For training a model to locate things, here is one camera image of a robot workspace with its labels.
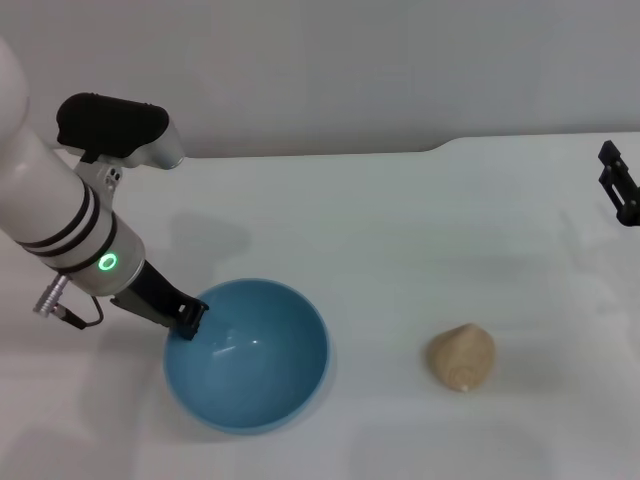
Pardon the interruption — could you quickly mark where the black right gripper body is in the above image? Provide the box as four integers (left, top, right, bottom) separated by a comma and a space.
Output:
615, 196, 640, 227

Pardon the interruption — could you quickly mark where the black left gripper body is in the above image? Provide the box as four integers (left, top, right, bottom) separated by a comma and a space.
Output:
111, 258, 185, 330

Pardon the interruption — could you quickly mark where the blue bowl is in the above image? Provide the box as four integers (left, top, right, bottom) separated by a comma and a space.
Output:
163, 278, 331, 434

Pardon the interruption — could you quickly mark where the beige egg yolk pastry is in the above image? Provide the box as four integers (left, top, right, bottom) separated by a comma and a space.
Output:
426, 323, 497, 394

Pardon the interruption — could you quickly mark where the left arm cable silver plug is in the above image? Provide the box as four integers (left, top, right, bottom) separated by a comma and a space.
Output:
33, 273, 105, 331

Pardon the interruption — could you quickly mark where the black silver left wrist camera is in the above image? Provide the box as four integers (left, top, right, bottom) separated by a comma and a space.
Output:
54, 91, 186, 172

